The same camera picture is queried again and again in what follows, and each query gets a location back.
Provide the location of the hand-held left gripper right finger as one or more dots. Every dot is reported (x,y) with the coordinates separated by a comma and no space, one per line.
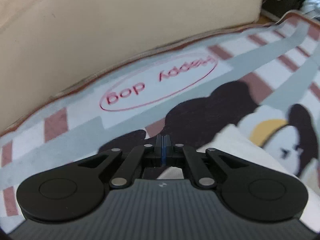
(168,152)

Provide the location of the cream cardigan with green trim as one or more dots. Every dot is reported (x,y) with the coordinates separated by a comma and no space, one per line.
(237,145)

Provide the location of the checked rug with dog print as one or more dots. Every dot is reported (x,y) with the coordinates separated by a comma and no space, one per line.
(75,135)

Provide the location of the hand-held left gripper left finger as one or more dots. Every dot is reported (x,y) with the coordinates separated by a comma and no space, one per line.
(160,152)

